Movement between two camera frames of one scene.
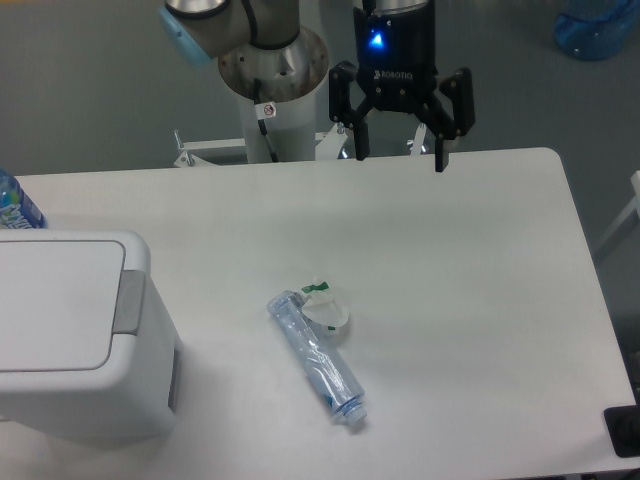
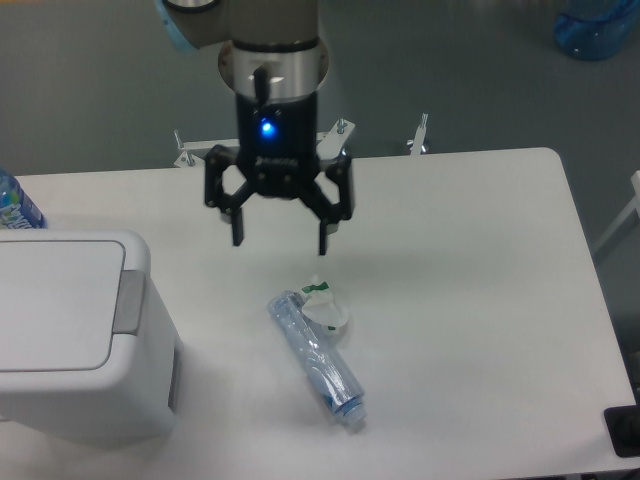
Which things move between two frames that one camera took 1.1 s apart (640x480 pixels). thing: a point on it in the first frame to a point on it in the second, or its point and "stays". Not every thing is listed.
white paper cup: (321, 308) stays
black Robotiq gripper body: (395, 56) to (277, 143)
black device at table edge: (623, 426) stays
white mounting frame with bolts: (329, 145) stays
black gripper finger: (457, 86) to (321, 206)
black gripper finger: (342, 76) to (217, 158)
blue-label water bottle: (17, 211) stays
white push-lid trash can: (86, 344) stays
